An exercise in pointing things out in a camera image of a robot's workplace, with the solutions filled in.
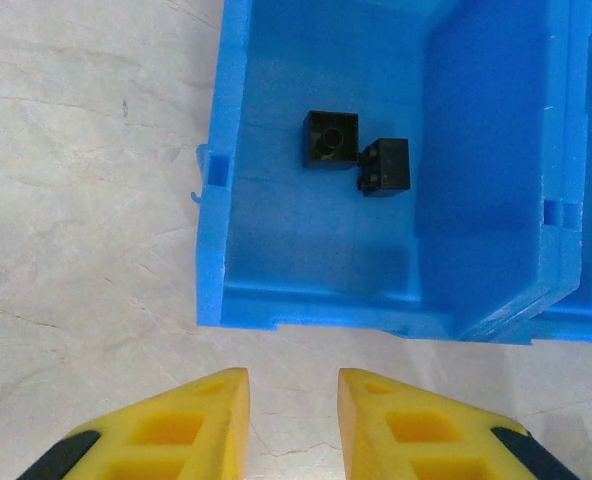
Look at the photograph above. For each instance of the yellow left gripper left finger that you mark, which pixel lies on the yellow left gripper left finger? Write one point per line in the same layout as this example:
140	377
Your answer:
176	430

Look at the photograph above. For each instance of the small black lego brick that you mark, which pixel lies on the small black lego brick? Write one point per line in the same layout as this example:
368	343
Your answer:
321	155
391	167

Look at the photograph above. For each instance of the blue three-compartment bin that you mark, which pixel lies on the blue three-compartment bin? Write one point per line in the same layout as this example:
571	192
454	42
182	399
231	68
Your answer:
326	250

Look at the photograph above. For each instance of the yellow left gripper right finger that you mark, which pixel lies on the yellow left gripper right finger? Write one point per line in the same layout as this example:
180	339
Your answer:
416	430

